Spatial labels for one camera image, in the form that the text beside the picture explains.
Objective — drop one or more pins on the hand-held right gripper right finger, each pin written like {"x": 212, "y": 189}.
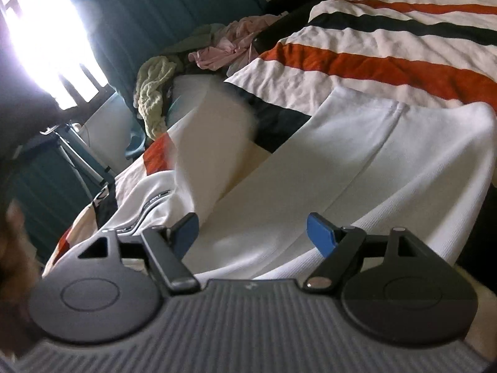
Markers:
{"x": 321, "y": 237}

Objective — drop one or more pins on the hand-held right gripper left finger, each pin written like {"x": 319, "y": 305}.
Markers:
{"x": 186, "y": 237}

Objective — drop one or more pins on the white pants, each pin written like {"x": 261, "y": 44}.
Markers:
{"x": 349, "y": 163}

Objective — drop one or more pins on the person's left forearm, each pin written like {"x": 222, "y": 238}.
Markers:
{"x": 17, "y": 272}

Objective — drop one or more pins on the dark clothes pile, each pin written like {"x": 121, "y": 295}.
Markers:
{"x": 190, "y": 39}

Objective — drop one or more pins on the bright window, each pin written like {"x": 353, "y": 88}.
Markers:
{"x": 46, "y": 35}

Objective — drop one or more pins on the silver tripod stand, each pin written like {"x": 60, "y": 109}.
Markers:
{"x": 77, "y": 151}

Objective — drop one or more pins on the blue curtain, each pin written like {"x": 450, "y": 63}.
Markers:
{"x": 46, "y": 194}
{"x": 163, "y": 11}

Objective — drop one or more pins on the blue cloth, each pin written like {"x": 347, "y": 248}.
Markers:
{"x": 134, "y": 145}

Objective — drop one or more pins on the cream knitted blanket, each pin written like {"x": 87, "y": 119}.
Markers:
{"x": 155, "y": 89}

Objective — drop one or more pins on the pink garment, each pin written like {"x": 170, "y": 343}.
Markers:
{"x": 229, "y": 42}

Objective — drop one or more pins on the striped blanket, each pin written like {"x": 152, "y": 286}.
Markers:
{"x": 388, "y": 27}

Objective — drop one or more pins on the dark pillow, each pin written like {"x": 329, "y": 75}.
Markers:
{"x": 295, "y": 0}

